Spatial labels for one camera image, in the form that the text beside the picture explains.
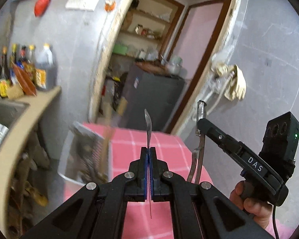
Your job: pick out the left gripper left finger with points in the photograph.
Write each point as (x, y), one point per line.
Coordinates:
(97, 212)

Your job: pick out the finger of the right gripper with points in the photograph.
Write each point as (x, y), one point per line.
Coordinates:
(227, 143)

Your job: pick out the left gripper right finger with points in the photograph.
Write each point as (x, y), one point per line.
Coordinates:
(200, 210)

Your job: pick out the steel knife blade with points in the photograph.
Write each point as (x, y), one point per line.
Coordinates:
(149, 131)

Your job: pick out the beige kitchen counter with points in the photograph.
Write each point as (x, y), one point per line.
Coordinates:
(15, 141)

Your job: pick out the steel kitchen sink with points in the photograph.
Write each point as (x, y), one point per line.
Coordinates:
(11, 111)

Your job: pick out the person's right hand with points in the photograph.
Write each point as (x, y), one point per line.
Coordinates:
(261, 210)

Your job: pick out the pink checked tablecloth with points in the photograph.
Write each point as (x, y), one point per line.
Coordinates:
(148, 219)

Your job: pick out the yellowish rubber gloves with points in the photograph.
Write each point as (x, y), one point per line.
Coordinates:
(236, 88)

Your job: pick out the white perforated utensil holder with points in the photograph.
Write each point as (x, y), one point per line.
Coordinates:
(83, 158)

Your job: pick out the dark grey cabinet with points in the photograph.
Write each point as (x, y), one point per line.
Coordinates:
(157, 94)

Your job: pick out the metal pot on cabinet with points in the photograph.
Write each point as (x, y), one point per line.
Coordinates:
(173, 65)

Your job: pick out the green box on shelf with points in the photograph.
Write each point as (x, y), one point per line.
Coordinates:
(120, 49)

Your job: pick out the orange snack packet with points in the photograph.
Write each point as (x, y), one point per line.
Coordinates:
(24, 80)

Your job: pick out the yellow label sauce bottle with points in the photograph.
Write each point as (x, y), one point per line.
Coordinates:
(5, 74)

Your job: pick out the large dark vinegar jug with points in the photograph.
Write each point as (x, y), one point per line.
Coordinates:
(45, 69)

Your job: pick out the red plastic bag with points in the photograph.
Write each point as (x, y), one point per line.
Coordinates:
(40, 7)

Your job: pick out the black camera box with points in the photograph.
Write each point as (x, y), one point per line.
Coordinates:
(280, 141)

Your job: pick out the orange wall hook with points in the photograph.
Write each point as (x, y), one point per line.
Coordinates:
(109, 5)

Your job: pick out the white wall switch plate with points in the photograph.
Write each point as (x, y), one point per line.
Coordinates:
(84, 5)

